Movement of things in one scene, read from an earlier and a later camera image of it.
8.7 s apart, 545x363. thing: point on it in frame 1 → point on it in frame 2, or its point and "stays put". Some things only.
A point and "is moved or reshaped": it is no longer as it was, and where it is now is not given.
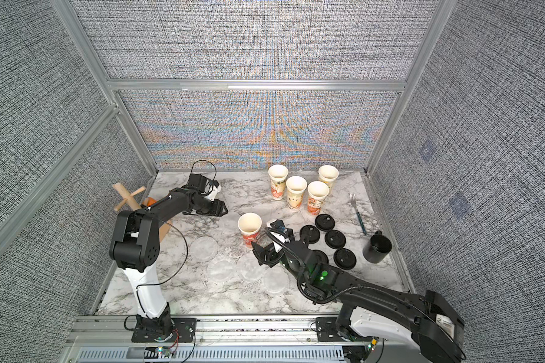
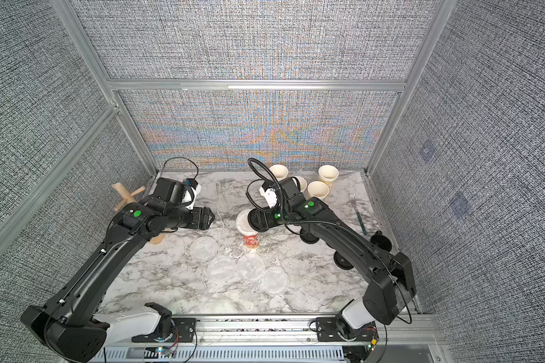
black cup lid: [311, 232] stays put
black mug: [377, 248] stays put
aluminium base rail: [109, 339] stays put
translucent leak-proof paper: [204, 249] stays put
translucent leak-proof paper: [249, 268] stays put
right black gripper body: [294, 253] → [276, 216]
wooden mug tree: [128, 198] stays put
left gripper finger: [219, 208] → [213, 218]
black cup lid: [325, 222] is moved or reshaped
